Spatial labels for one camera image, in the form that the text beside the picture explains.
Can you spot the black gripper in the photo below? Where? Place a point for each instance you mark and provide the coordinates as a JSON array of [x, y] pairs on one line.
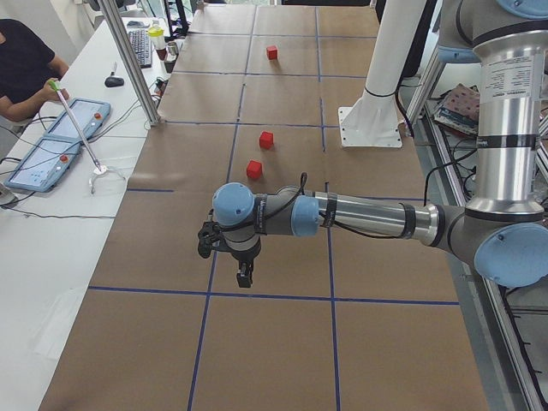
[[242, 258]]

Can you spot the red block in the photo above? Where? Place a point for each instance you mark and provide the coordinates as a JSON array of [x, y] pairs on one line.
[[266, 140], [271, 52], [254, 169]]

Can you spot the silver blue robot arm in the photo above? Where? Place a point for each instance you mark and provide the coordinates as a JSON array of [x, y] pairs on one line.
[[499, 232]]

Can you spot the long reacher grabber tool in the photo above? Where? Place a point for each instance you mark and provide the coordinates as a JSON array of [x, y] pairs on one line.
[[100, 169]]

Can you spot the upper blue teach pendant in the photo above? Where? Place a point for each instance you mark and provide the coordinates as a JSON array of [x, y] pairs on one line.
[[89, 114]]

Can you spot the blue teach pendant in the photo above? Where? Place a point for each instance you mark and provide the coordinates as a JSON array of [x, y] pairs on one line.
[[43, 167], [89, 114]]

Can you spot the lower blue teach pendant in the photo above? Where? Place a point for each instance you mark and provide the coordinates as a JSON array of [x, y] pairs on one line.
[[43, 167]]

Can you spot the black computer mouse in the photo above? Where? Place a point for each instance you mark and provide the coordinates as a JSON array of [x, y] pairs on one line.
[[113, 81]]

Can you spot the metal cup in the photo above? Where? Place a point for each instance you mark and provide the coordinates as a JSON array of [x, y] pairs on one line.
[[172, 48]]

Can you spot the black keyboard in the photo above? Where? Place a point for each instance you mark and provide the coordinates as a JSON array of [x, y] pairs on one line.
[[142, 47]]

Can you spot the yellow lid bottle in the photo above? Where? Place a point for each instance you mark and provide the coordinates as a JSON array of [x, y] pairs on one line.
[[156, 35]]

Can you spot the stack of books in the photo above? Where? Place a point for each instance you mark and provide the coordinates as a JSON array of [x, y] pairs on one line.
[[459, 109]]

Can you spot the seated person in black shirt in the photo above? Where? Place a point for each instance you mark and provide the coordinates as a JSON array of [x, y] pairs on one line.
[[27, 65]]

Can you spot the aluminium frame post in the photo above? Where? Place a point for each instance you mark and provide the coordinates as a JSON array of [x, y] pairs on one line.
[[129, 60]]

